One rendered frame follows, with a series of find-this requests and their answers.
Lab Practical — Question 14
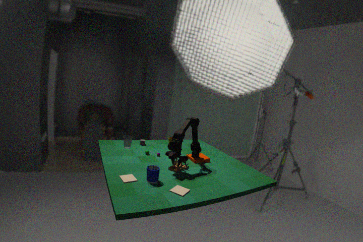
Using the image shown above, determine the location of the beige flat square tile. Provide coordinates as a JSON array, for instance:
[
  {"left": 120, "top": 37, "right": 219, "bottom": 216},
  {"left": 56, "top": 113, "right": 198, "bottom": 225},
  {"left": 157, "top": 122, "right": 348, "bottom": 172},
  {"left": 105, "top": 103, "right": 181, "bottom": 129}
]
[
  {"left": 120, "top": 174, "right": 138, "bottom": 183},
  {"left": 169, "top": 185, "right": 190, "bottom": 197}
]

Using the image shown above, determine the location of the blue mug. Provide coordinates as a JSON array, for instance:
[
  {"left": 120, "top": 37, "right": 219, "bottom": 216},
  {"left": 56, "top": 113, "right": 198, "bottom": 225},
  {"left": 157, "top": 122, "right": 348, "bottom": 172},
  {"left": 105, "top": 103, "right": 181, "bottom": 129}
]
[{"left": 147, "top": 165, "right": 160, "bottom": 183}]

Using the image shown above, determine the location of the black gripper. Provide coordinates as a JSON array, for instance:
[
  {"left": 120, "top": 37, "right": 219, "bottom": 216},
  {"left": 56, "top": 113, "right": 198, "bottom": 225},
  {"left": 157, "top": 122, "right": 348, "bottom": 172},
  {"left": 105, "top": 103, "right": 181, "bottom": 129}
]
[{"left": 165, "top": 149, "right": 189, "bottom": 167}]

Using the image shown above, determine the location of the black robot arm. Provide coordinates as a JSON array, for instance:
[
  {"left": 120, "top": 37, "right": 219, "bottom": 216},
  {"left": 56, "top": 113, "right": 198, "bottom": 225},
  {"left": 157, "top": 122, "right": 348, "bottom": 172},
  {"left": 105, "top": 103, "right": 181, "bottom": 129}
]
[{"left": 167, "top": 117, "right": 202, "bottom": 160}]

